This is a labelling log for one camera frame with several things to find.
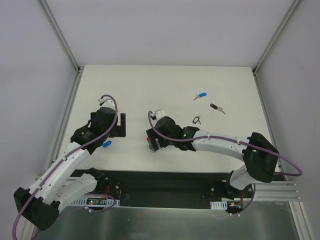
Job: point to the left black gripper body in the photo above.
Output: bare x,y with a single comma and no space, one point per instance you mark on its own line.
122,125

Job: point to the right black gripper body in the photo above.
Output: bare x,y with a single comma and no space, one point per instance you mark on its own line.
152,140

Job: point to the black outlined clear tag key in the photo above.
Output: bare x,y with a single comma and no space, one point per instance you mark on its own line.
197,120

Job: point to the red handled keyring organizer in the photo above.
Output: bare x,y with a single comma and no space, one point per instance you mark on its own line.
150,146

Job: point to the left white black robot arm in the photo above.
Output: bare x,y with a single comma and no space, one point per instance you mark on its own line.
83,143

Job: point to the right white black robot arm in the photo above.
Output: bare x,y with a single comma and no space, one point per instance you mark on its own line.
258,155

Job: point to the blue key tag left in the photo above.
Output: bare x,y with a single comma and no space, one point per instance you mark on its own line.
107,143

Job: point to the blue tag key right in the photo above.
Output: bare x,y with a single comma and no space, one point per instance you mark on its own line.
200,95

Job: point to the black tag key right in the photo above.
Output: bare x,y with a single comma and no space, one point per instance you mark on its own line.
218,108

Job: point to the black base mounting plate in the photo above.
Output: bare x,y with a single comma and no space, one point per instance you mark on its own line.
173,190

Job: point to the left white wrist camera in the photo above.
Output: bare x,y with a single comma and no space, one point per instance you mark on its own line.
104,100

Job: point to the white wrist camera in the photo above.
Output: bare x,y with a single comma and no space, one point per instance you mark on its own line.
104,100
157,115

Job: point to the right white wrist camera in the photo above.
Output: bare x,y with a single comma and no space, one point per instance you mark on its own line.
157,115

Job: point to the left white cable duct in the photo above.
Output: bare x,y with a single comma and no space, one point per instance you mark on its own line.
95,202

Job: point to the white cable duct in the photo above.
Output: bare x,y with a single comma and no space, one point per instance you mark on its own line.
219,205
95,202

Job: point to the right white cable duct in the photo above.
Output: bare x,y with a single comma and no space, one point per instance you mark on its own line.
219,205

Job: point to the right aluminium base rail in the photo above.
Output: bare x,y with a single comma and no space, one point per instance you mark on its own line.
277,191

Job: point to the left aluminium frame post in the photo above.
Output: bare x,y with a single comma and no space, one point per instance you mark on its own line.
44,5

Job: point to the aluminium frame post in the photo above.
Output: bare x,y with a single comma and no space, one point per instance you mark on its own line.
276,35
44,5

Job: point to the right aluminium frame post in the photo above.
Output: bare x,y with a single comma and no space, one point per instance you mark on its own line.
276,35

